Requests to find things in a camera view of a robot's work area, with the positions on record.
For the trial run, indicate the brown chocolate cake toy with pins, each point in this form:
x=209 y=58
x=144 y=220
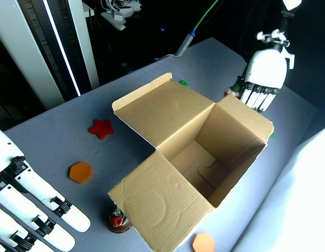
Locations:
x=120 y=229

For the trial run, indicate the brown cardboard box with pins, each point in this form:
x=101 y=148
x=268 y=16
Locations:
x=162 y=113

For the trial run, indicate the green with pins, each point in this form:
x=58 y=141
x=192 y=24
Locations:
x=230 y=91

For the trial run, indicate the grey table cloth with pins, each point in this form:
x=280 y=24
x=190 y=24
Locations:
x=73 y=210

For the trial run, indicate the orange hexagon block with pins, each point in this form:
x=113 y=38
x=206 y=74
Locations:
x=203 y=242
x=81 y=172

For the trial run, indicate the red star block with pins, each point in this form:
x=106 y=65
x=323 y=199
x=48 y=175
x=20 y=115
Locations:
x=101 y=128

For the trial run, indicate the white backdrop sheet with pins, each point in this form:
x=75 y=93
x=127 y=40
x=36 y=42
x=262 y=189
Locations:
x=296 y=197

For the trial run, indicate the white cabinet frame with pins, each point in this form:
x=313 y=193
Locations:
x=25 y=52

